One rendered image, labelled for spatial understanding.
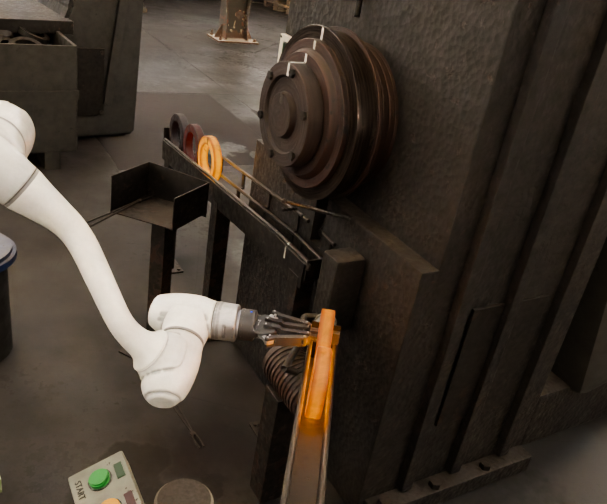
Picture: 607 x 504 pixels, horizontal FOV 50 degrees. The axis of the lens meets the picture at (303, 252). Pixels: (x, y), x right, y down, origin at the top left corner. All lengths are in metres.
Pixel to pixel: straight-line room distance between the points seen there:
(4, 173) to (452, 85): 0.99
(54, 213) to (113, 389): 1.16
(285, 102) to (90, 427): 1.25
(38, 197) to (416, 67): 0.94
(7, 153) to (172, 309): 0.48
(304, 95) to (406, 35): 0.30
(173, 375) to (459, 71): 0.93
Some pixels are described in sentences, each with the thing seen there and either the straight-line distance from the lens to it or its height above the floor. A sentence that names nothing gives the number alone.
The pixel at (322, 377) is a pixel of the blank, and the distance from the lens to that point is 1.35.
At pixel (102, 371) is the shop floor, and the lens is 2.54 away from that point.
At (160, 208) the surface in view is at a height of 0.60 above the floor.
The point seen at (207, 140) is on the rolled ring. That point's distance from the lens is 2.54.
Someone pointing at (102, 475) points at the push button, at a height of 0.61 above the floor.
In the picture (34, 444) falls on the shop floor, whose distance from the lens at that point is 2.29.
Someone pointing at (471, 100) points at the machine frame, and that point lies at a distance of 1.55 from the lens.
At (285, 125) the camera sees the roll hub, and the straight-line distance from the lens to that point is 1.75.
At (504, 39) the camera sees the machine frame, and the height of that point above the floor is 1.43.
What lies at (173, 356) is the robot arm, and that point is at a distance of 1.42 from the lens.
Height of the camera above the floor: 1.60
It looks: 27 degrees down
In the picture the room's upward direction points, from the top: 10 degrees clockwise
